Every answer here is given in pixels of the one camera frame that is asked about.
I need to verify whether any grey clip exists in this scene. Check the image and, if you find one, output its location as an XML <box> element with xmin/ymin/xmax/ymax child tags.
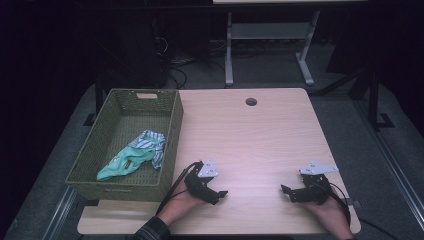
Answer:
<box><xmin>344</xmin><ymin>198</ymin><xmax>363</xmax><ymax>209</ymax></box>

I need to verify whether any person's right hand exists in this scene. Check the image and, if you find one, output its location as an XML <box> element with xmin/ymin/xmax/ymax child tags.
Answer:
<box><xmin>299</xmin><ymin>191</ymin><xmax>354</xmax><ymax>239</ymax></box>

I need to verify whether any black metal post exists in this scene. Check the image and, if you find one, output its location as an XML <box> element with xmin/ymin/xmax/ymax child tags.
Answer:
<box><xmin>83</xmin><ymin>71</ymin><xmax>105</xmax><ymax>128</ymax></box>
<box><xmin>366</xmin><ymin>68</ymin><xmax>396</xmax><ymax>132</ymax></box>

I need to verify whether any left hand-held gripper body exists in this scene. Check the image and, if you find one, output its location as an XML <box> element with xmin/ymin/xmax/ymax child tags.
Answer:
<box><xmin>184</xmin><ymin>159</ymin><xmax>219</xmax><ymax>202</ymax></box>

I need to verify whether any green woven basket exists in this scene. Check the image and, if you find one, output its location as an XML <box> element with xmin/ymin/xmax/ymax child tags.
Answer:
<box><xmin>65</xmin><ymin>88</ymin><xmax>185</xmax><ymax>203</ymax></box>

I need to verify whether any hand-held gripper black cable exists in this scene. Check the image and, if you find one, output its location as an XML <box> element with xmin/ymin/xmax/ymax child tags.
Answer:
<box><xmin>154</xmin><ymin>160</ymin><xmax>204</xmax><ymax>216</ymax></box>
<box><xmin>324</xmin><ymin>181</ymin><xmax>353</xmax><ymax>228</ymax></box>

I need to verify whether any tangle of black cables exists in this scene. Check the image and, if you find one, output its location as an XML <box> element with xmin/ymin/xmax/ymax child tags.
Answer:
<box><xmin>151</xmin><ymin>33</ymin><xmax>189</xmax><ymax>90</ymax></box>

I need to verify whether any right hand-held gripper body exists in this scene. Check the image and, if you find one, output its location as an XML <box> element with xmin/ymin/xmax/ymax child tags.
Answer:
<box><xmin>298</xmin><ymin>161</ymin><xmax>339</xmax><ymax>205</ymax></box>

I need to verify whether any grey metal stand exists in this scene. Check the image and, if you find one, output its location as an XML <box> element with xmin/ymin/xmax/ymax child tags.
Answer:
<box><xmin>223</xmin><ymin>9</ymin><xmax>321</xmax><ymax>88</ymax></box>

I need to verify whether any teal striped pet garment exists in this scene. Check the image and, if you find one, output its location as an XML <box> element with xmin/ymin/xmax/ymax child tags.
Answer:
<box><xmin>96</xmin><ymin>129</ymin><xmax>167</xmax><ymax>182</ymax></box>

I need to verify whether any metal floor rail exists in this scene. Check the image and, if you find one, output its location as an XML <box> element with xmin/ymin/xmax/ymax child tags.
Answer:
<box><xmin>353</xmin><ymin>99</ymin><xmax>424</xmax><ymax>232</ymax></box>
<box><xmin>41</xmin><ymin>185</ymin><xmax>80</xmax><ymax>240</ymax></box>

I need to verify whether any right hand-held gripper black cable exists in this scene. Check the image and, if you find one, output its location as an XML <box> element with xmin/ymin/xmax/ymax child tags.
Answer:
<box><xmin>324</xmin><ymin>181</ymin><xmax>353</xmax><ymax>228</ymax></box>

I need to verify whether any person's left hand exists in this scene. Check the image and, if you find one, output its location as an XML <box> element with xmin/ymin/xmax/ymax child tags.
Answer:
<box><xmin>159</xmin><ymin>186</ymin><xmax>207</xmax><ymax>228</ymax></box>

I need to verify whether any left hand-held gripper black cable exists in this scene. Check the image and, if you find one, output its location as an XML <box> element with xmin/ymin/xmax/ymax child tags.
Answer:
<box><xmin>154</xmin><ymin>160</ymin><xmax>204</xmax><ymax>216</ymax></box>

